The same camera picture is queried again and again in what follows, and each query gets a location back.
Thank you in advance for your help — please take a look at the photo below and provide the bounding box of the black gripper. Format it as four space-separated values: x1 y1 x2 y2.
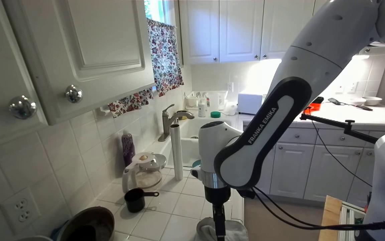
203 185 232 237

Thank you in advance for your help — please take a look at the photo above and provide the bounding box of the white paper towel roll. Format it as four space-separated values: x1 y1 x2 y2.
169 123 185 181

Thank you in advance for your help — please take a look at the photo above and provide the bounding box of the white kitchen sink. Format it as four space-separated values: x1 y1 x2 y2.
168 114 247 170

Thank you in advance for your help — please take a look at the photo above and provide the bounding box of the silver round dish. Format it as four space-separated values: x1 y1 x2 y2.
152 153 168 172

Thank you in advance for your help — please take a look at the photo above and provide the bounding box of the black measuring cup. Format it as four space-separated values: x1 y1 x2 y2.
123 186 160 214

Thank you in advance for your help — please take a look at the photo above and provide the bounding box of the white lower cabinet row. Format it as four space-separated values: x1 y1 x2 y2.
243 126 377 208

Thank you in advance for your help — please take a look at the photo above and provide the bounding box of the white cabinet row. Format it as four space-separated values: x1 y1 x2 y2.
243 126 377 208
177 0 331 66

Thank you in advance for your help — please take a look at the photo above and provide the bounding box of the grey metal faucet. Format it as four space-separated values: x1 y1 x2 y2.
156 103 195 143

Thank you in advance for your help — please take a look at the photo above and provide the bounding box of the white soap bottle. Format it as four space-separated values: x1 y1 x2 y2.
196 98 210 119

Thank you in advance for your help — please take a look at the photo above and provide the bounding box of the purple bottle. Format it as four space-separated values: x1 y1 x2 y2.
117 129 137 170

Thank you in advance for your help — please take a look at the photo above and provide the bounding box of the white countertop appliance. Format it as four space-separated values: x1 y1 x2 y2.
235 90 268 117

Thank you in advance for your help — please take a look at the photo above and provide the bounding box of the white container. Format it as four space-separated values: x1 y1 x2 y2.
184 91 199 109

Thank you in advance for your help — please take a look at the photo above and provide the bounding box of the dark round bowl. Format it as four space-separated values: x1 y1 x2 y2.
56 205 116 241

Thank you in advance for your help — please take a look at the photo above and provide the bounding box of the orange clamp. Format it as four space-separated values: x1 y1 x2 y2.
302 95 326 117

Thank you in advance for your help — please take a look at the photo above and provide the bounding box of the floral window curtain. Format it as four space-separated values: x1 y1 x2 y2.
95 19 185 119

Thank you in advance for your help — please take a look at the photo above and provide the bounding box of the white plate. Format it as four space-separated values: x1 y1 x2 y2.
333 93 367 107

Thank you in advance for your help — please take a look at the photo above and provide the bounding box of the dark kitchen knife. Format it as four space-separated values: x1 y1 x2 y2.
326 97 375 113

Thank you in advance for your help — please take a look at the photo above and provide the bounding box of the round metal cabinet knob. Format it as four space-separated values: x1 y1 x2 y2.
6 94 38 121
62 83 84 105

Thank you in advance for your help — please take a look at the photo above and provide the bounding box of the white bowl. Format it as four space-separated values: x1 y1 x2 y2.
362 95 383 107

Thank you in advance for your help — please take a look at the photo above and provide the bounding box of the white upper cabinet row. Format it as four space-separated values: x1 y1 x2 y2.
177 0 331 66

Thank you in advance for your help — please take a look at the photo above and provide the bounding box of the wide white upper cabinet door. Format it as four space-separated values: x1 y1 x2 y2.
1 0 156 127

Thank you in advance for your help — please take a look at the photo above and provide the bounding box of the kitchen window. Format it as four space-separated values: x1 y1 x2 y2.
143 0 176 27

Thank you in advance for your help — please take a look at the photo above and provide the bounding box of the narrow white upper cabinet door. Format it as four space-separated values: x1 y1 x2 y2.
0 0 49 152

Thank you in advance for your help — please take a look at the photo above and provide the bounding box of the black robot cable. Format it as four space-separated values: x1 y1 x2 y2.
236 185 385 233

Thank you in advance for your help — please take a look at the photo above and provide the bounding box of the aluminium extrusion frame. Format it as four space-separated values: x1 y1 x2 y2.
337 201 366 241

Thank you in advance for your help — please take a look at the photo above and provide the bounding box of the thin black cable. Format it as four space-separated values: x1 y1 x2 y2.
310 119 374 189

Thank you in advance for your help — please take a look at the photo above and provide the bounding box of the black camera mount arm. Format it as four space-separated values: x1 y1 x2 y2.
299 113 379 145

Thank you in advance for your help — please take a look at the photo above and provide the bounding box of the white wall outlet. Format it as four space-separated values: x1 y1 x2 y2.
0 189 41 235

